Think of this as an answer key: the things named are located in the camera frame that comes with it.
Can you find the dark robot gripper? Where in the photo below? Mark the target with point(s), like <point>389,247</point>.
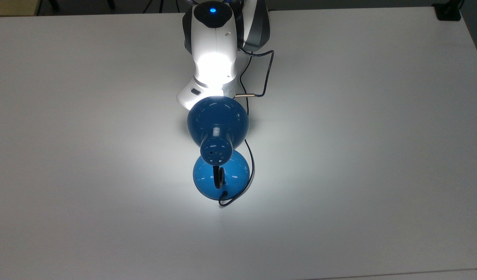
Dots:
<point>187,97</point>

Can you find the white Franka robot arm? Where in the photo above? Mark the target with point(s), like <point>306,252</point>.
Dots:
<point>215,42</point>

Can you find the blue desk lamp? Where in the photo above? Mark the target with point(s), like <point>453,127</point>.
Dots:
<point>219,120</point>

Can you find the black table clamp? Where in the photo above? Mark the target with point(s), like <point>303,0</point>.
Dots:
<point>448,12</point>

